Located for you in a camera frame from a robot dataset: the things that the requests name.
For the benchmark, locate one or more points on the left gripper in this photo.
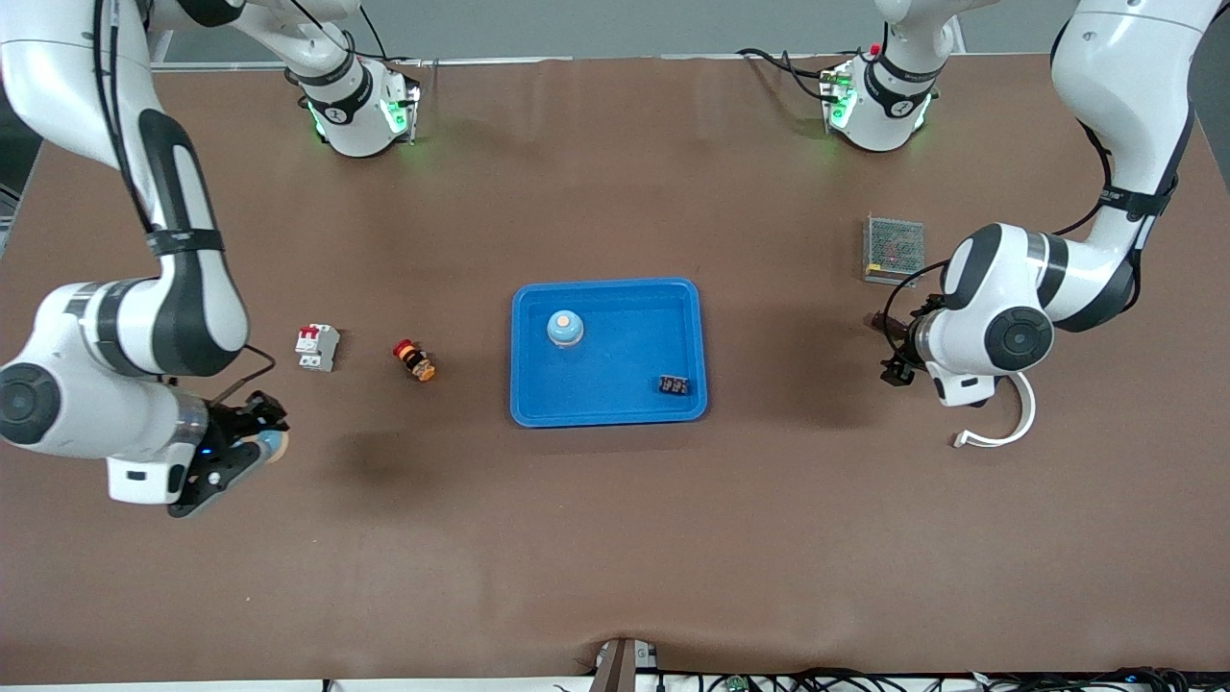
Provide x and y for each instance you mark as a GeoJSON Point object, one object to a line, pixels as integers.
{"type": "Point", "coordinates": [901, 350]}

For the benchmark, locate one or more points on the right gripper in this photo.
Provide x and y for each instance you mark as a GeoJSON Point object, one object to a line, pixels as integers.
{"type": "Point", "coordinates": [229, 430]}

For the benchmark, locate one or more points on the dark brown capacitor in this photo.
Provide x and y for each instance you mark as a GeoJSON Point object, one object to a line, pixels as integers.
{"type": "Point", "coordinates": [884, 324]}

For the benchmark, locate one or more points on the light blue call bell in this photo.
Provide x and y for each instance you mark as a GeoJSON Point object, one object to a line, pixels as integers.
{"type": "Point", "coordinates": [277, 447]}
{"type": "Point", "coordinates": [565, 329]}

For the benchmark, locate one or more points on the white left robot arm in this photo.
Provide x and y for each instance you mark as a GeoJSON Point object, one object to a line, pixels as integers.
{"type": "Point", "coordinates": [1124, 77]}

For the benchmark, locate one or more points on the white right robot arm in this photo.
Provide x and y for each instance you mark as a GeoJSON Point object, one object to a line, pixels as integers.
{"type": "Point", "coordinates": [183, 288]}

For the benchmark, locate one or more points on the metal mesh power supply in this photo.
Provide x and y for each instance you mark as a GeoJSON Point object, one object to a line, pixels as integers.
{"type": "Point", "coordinates": [894, 248]}

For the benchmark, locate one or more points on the white red circuit breaker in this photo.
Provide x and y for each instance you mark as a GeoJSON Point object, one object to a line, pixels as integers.
{"type": "Point", "coordinates": [317, 348]}

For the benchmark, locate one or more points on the white curved plastic piece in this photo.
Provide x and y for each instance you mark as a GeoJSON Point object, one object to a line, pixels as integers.
{"type": "Point", "coordinates": [1023, 418]}

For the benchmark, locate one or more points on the orange red emergency button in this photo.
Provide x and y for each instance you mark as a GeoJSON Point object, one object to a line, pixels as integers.
{"type": "Point", "coordinates": [415, 361]}

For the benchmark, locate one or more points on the blue plastic tray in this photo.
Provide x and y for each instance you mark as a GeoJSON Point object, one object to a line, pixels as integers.
{"type": "Point", "coordinates": [615, 384]}

